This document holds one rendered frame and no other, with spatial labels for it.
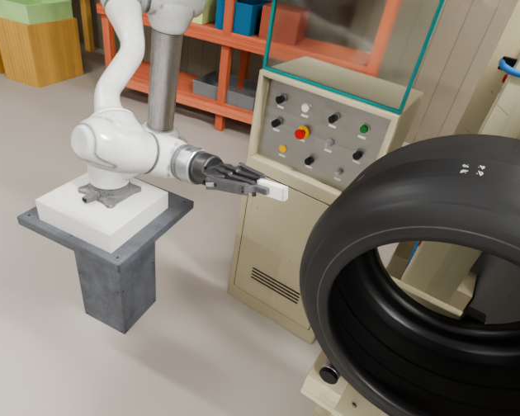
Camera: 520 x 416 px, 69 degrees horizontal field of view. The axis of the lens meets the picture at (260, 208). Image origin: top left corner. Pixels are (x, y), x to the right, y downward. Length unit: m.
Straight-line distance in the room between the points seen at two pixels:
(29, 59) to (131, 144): 4.04
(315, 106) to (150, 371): 1.37
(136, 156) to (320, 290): 0.48
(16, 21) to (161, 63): 3.54
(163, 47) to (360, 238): 0.97
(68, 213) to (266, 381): 1.15
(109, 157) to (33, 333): 1.46
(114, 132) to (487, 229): 0.68
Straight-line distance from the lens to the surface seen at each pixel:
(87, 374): 1.99
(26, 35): 4.78
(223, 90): 3.84
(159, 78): 1.42
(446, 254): 1.09
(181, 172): 0.90
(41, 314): 2.24
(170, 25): 1.33
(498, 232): 0.59
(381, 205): 0.62
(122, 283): 1.81
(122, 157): 0.85
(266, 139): 1.65
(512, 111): 0.94
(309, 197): 1.58
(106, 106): 0.91
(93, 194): 1.61
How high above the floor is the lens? 1.68
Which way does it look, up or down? 35 degrees down
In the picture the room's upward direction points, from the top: 10 degrees clockwise
